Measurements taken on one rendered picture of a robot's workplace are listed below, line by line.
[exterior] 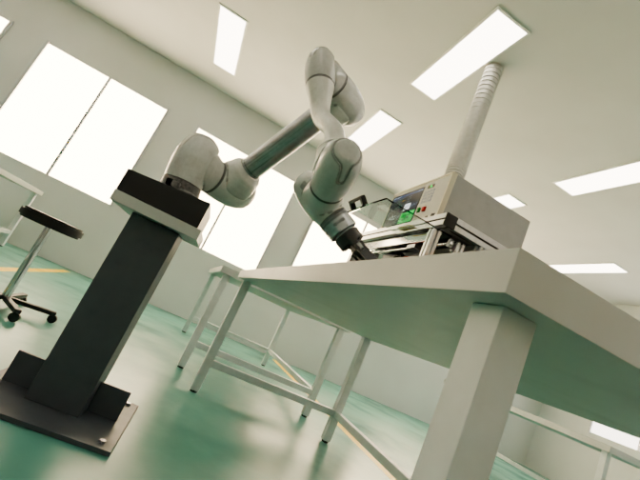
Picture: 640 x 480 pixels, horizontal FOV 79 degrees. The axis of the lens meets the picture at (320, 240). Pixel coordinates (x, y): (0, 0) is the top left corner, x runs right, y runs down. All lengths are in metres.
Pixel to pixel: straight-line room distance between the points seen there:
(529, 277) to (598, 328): 0.10
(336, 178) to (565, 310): 0.63
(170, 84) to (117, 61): 0.74
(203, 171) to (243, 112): 4.96
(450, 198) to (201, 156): 0.95
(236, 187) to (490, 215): 1.01
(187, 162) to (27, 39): 5.64
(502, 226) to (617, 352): 1.14
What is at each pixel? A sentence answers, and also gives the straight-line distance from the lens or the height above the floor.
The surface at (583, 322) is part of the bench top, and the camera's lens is 0.50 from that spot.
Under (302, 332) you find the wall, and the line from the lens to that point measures 6.31.
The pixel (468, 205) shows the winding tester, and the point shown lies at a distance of 1.54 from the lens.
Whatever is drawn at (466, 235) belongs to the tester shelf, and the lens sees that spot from 1.37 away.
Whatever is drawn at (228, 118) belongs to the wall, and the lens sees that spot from 6.48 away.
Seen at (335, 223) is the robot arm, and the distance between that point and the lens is 1.08.
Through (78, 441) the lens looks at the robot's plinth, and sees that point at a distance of 1.49.
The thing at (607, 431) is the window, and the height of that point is 1.10.
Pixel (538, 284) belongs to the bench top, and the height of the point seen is 0.72.
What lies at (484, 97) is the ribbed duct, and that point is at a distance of 3.76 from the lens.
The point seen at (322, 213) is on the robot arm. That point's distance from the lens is 1.08.
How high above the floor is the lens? 0.59
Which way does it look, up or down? 12 degrees up
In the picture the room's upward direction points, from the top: 25 degrees clockwise
